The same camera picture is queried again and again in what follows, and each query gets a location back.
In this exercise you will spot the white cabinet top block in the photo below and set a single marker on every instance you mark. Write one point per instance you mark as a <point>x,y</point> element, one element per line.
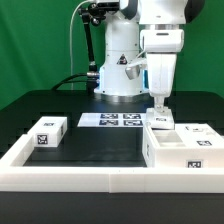
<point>48,131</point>

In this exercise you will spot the white marker base sheet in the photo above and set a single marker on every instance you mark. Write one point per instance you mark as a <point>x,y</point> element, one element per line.
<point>119,120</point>

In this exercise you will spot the white U-shaped fence frame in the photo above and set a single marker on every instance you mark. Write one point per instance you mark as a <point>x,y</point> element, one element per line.
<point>15,175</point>

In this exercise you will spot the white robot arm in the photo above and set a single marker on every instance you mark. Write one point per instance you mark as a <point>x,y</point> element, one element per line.
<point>124,20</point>

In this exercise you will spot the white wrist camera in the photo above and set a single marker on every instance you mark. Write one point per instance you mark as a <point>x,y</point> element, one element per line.
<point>133,68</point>

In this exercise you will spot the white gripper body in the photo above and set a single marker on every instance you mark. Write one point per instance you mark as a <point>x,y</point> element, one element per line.
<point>161,48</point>

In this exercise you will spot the white cabinet body box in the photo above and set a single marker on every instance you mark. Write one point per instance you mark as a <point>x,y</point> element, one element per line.
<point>164,148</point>

